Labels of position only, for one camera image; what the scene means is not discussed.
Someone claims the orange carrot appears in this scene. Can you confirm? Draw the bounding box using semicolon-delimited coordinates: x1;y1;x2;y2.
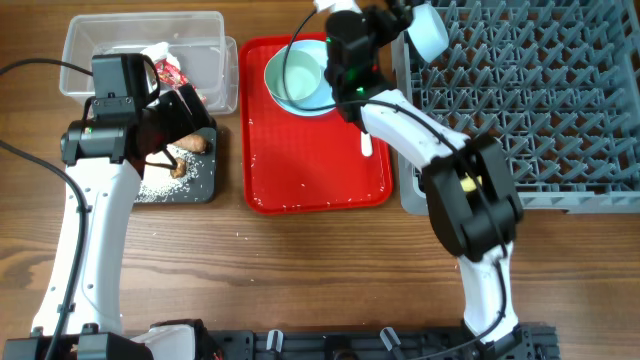
172;134;209;153

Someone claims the red snack wrapper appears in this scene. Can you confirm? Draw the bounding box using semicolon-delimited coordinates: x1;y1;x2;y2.
155;59;191;90

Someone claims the light blue bowl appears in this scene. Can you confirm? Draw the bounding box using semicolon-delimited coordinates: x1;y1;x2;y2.
407;4;449;63

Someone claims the brown food scrap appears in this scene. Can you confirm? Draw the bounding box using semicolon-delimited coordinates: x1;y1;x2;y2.
170;158;188;179

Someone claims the pile of white rice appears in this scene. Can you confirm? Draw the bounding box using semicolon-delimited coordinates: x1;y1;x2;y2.
135;145;216;204

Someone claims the white tissue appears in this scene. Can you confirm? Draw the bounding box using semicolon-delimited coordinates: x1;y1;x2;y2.
141;42;171;63

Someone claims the light blue plate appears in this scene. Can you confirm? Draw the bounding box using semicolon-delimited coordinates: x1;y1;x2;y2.
267;40;335;117

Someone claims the mint green bowl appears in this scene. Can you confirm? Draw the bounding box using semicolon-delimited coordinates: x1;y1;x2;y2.
264;50;322;102

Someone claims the yellow plastic cup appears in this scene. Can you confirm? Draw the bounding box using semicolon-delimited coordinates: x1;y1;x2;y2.
459;173;482;193

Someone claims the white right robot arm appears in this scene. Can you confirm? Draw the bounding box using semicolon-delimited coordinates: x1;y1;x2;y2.
314;0;523;345

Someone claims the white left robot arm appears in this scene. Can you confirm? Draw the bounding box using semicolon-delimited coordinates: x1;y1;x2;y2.
4;84;220;359

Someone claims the grey dishwasher rack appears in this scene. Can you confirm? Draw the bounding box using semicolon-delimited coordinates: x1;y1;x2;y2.
392;0;639;214

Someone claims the clear plastic bin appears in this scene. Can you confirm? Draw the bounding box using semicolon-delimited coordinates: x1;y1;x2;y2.
62;11;239;115

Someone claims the black plastic tray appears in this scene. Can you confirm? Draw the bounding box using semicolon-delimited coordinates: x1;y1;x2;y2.
135;127;217;204

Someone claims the white plastic spoon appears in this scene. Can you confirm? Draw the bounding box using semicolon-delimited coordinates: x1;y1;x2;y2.
360;132;373;157

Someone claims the red serving tray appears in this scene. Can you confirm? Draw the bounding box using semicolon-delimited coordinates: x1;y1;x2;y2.
239;35;393;215

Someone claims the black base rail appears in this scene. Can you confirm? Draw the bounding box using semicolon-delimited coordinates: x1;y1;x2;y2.
210;324;561;360

